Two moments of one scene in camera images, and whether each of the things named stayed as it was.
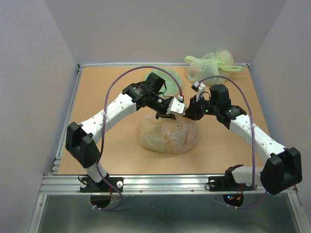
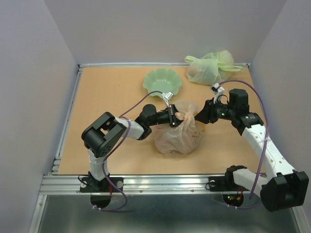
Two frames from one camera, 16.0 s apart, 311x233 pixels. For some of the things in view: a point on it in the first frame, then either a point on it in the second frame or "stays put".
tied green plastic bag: [215, 64] stays put
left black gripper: [163, 115] → [171, 111]
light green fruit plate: [170, 87] stays put
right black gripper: [190, 112] → [207, 113]
